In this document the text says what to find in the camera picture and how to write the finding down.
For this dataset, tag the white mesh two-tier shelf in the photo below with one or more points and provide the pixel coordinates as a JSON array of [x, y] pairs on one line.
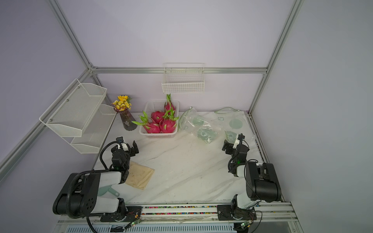
[[80, 117]]

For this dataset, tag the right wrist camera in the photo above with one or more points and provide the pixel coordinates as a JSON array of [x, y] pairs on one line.
[[238, 141]]

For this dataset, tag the white wire wall basket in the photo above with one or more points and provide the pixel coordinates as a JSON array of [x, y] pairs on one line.
[[182, 78]]

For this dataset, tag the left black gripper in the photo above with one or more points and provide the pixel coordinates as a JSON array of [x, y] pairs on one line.
[[132, 153]]

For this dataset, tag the beige work glove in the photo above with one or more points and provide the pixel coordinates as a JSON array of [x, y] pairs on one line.
[[139, 176]]

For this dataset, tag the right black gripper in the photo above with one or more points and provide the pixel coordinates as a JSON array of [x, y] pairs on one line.
[[229, 146]]

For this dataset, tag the aluminium frame struts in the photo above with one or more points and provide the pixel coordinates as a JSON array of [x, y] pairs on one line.
[[19, 151]]

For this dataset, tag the yellow flowers in vase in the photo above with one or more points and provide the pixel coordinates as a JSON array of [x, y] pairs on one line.
[[123, 106]]

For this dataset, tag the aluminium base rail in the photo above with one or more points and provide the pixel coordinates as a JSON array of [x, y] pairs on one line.
[[192, 218]]

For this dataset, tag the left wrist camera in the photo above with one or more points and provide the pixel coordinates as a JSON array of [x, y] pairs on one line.
[[121, 144]]

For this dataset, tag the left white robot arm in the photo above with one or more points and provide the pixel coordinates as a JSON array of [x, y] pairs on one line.
[[82, 194]]

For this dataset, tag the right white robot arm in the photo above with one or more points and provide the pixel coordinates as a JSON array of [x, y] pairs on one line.
[[261, 181]]

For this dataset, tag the green hand brush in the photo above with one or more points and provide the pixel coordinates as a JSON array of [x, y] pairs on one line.
[[107, 189]]

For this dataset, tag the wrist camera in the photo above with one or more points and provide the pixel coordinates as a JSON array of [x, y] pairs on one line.
[[121, 144], [238, 141]]

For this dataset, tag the clear zip-top bag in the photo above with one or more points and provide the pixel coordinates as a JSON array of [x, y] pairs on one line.
[[232, 122], [193, 123]]

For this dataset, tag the white plastic basket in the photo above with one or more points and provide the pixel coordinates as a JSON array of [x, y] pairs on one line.
[[153, 106]]

